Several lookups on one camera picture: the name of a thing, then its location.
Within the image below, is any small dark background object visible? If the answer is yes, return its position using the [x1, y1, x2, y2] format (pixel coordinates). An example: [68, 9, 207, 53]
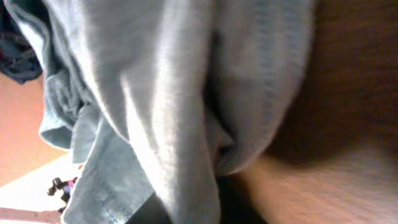
[47, 177, 78, 213]

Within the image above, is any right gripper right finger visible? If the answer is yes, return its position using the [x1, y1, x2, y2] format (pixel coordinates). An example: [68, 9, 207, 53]
[217, 177, 267, 224]

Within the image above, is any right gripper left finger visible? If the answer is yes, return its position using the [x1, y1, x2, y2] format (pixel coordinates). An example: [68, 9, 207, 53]
[126, 193, 172, 224]

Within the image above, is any light blue t-shirt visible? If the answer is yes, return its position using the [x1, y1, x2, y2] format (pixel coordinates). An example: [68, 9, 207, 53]
[4, 0, 315, 224]

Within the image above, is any folded navy blue garment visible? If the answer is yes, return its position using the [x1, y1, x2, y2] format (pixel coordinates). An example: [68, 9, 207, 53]
[1, 1, 42, 85]

